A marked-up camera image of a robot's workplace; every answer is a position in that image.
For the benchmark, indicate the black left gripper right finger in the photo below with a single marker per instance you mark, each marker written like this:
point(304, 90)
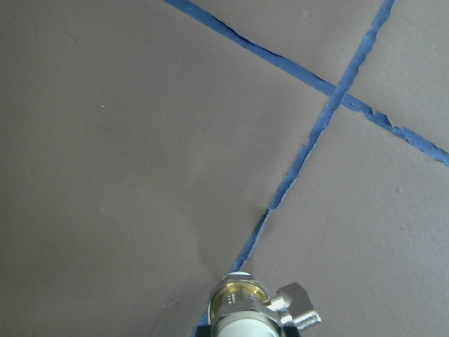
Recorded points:
point(290, 331)

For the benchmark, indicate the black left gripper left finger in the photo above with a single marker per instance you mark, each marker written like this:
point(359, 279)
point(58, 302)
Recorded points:
point(204, 331)

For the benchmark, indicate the white PPR pipe brass valve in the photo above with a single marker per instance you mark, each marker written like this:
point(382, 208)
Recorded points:
point(241, 306)

